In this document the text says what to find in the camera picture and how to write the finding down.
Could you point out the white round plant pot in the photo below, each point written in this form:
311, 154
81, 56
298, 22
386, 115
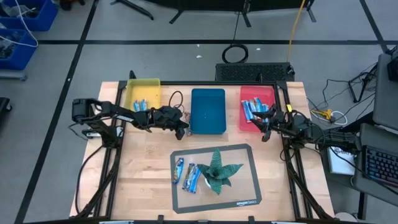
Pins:
206, 183

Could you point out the green snake plant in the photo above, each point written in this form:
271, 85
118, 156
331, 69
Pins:
217, 171

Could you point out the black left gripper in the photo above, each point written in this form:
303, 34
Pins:
168, 124

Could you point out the red plastic bin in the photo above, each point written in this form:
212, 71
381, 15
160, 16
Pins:
258, 91

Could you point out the blue storage crate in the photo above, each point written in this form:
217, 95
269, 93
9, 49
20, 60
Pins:
43, 18
25, 53

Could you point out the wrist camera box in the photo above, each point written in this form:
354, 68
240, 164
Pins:
166, 111
281, 117

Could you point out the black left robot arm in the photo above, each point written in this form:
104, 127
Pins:
109, 109

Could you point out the white round object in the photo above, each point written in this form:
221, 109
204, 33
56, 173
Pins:
345, 218

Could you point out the silicone baking mat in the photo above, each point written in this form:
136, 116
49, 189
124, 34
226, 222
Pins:
242, 186

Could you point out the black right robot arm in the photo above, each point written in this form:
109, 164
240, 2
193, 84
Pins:
335, 137

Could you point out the yellow plastic bin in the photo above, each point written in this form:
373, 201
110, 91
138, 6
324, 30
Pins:
143, 90

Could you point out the grey shelf base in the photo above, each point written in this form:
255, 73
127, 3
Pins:
12, 74

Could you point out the blue wrapper granola bar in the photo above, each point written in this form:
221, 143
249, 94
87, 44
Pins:
196, 180
136, 105
252, 107
258, 104
178, 169
246, 110
188, 177
143, 105
265, 109

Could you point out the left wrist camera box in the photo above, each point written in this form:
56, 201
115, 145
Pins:
166, 111

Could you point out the blue plastic bin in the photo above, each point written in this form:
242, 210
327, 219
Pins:
208, 109

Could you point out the black partition panel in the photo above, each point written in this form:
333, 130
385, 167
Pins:
202, 3
273, 3

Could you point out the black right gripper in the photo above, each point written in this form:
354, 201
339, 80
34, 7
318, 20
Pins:
281, 129

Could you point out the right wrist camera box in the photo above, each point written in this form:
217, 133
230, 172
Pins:
281, 117

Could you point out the grey desk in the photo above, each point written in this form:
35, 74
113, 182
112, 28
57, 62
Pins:
385, 99
373, 137

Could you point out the white box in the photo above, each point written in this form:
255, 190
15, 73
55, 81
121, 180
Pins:
339, 161

